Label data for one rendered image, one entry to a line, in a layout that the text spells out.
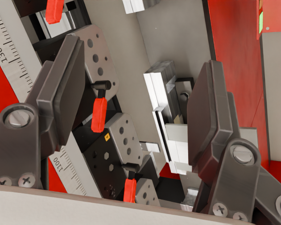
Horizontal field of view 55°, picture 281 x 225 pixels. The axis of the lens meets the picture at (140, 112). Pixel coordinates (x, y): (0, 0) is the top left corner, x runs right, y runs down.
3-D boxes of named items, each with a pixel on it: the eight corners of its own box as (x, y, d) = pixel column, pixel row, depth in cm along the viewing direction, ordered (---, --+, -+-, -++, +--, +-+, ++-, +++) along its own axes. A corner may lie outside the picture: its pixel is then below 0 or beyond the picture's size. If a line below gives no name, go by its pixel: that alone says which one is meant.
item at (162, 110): (178, 157, 92) (174, 163, 90) (170, 156, 94) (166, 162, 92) (164, 106, 84) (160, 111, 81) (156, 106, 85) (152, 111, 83)
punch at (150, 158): (162, 176, 84) (148, 199, 77) (156, 175, 85) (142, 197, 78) (154, 151, 80) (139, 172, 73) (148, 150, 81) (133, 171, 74)
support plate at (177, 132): (261, 179, 78) (261, 181, 77) (178, 167, 92) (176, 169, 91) (257, 127, 70) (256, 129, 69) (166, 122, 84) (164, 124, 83)
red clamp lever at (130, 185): (131, 210, 57) (136, 164, 58) (116, 206, 59) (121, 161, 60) (136, 209, 58) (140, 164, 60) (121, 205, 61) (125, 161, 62)
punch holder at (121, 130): (145, 159, 69) (109, 209, 57) (118, 156, 73) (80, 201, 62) (128, 108, 62) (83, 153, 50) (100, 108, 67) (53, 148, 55)
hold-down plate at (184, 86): (208, 153, 97) (205, 158, 95) (194, 151, 100) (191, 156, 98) (193, 77, 84) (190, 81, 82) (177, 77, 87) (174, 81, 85)
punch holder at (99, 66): (121, 89, 60) (73, 131, 48) (93, 90, 65) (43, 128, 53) (99, 21, 53) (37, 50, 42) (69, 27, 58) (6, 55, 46)
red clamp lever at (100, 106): (100, 132, 48) (106, 79, 49) (83, 131, 50) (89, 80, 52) (106, 133, 50) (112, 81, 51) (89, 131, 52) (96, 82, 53)
